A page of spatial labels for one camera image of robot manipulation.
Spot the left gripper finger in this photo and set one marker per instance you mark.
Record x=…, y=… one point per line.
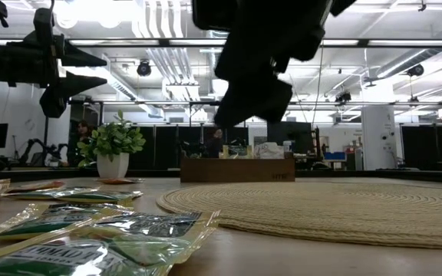
x=77, y=57
x=67, y=86

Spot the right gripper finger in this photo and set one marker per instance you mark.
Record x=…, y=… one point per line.
x=244, y=99
x=278, y=99

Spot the white orange tea packet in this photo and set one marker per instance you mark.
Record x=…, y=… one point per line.
x=269, y=151

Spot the green yellow tea packet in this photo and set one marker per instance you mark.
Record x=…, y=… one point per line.
x=90, y=258
x=25, y=229
x=48, y=192
x=237, y=152
x=98, y=196

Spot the brown wooden tea box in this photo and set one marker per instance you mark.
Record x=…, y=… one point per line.
x=240, y=171

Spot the round woven straw placemat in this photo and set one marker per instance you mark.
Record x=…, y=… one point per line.
x=301, y=214

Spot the background black robot arm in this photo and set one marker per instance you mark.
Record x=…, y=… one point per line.
x=33, y=147
x=63, y=149

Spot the person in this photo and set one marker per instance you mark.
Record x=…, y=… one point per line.
x=216, y=140
x=83, y=132

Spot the black ceiling spotlight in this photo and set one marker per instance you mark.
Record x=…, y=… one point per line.
x=416, y=70
x=143, y=69
x=344, y=97

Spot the blue storage bin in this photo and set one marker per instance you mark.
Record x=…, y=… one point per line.
x=335, y=155

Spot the green plant white pot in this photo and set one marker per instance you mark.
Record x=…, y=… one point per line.
x=113, y=166

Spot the black partition panels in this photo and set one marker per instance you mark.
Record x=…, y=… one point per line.
x=159, y=147
x=424, y=145

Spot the white square pillar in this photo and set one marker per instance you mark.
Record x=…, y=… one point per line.
x=378, y=134

